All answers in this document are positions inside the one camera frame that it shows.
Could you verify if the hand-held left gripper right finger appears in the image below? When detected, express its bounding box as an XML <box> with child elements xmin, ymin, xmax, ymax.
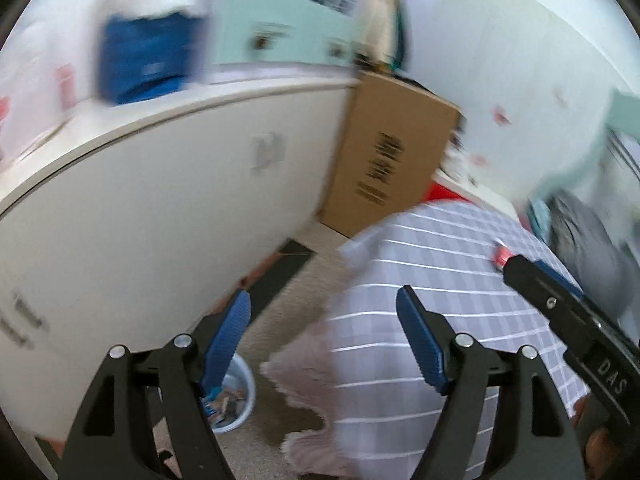
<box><xmin>396</xmin><ymin>285</ymin><xmax>587</xmax><ymax>480</ymax></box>

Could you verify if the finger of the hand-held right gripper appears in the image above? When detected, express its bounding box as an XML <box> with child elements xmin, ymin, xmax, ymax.
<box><xmin>502</xmin><ymin>255</ymin><xmax>593</xmax><ymax>333</ymax></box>

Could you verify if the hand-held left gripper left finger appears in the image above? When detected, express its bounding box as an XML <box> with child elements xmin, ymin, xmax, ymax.
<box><xmin>59</xmin><ymin>289</ymin><xmax>252</xmax><ymax>480</ymax></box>

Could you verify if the small red wrapper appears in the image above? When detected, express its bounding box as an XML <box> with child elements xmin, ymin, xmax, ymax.
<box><xmin>492</xmin><ymin>240</ymin><xmax>516</xmax><ymax>272</ymax></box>

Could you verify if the light blue trash bin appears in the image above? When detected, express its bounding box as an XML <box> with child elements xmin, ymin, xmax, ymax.
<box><xmin>200</xmin><ymin>355</ymin><xmax>257</xmax><ymax>435</ymax></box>

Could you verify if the grey cloth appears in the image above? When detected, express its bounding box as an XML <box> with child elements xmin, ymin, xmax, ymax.
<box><xmin>547</xmin><ymin>192</ymin><xmax>635</xmax><ymax>313</ymax></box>

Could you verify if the checked tablecloth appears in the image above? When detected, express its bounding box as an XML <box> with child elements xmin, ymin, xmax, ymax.
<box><xmin>262</xmin><ymin>200</ymin><xmax>601</xmax><ymax>479</ymax></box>

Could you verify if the red plastic box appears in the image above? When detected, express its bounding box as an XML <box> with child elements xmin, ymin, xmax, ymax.
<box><xmin>425</xmin><ymin>181</ymin><xmax>468</xmax><ymax>204</ymax></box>

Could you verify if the white cabinet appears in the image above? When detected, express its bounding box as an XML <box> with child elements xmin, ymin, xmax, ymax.
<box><xmin>0</xmin><ymin>77</ymin><xmax>362</xmax><ymax>443</ymax></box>

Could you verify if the brown cardboard box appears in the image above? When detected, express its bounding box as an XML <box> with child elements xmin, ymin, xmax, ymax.
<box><xmin>317</xmin><ymin>71</ymin><xmax>462</xmax><ymax>239</ymax></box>

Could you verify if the blue box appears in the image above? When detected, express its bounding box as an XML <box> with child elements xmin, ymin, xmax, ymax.
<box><xmin>99</xmin><ymin>12</ymin><xmax>207</xmax><ymax>107</ymax></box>

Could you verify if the mint green box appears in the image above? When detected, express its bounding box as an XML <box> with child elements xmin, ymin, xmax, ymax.
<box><xmin>207</xmin><ymin>0</ymin><xmax>367</xmax><ymax>70</ymax></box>

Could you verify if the dark cabinet handle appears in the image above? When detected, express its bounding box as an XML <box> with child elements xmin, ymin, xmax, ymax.
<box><xmin>0</xmin><ymin>310</ymin><xmax>35</xmax><ymax>350</ymax></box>
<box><xmin>12</xmin><ymin>292</ymin><xmax>50</xmax><ymax>332</ymax></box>

